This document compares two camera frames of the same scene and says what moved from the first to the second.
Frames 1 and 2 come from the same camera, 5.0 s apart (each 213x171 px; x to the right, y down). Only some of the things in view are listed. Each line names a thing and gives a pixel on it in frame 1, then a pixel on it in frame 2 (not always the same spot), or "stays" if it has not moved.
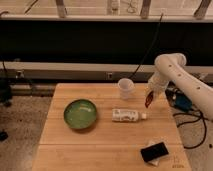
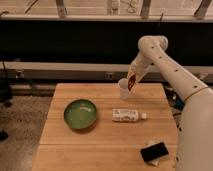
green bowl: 80,113 stays
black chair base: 6,92 stays
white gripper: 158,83 -> 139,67
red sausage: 149,99 -> 131,81
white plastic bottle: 127,115 stays
